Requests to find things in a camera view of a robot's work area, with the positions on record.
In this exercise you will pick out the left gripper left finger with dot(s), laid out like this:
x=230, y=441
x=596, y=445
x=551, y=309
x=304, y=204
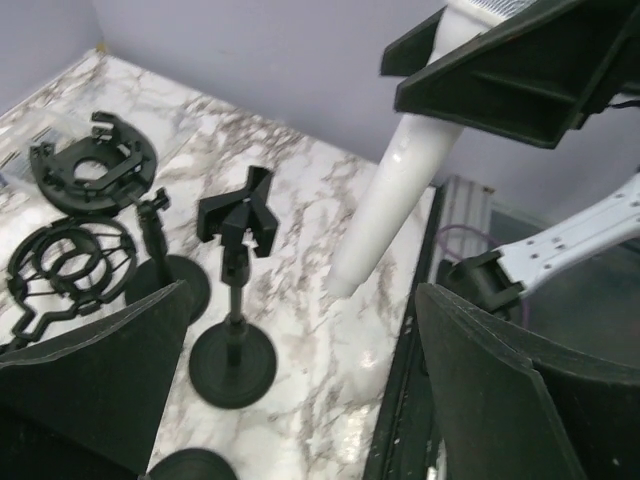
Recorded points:
x=87, y=404

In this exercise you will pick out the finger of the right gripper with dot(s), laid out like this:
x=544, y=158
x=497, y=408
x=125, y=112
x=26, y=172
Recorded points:
x=534, y=76
x=410, y=53

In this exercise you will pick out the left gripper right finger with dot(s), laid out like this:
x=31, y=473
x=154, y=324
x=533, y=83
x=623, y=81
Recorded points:
x=511, y=404

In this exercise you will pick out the white microphone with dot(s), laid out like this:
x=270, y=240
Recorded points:
x=395, y=200

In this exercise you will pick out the black round-base mic stand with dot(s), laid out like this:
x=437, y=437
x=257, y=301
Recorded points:
x=193, y=464

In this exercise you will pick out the black tripod shock-mount stand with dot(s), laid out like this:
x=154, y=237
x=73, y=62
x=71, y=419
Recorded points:
x=67, y=269

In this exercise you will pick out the black stand of white microphone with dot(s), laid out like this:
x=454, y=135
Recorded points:
x=233, y=364

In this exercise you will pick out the black stand of pink microphone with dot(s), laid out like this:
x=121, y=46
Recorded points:
x=106, y=172

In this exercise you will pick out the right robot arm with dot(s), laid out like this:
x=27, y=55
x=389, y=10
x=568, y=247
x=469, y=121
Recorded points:
x=499, y=279

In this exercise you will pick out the clear plastic screw box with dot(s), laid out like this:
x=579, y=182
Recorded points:
x=34, y=127

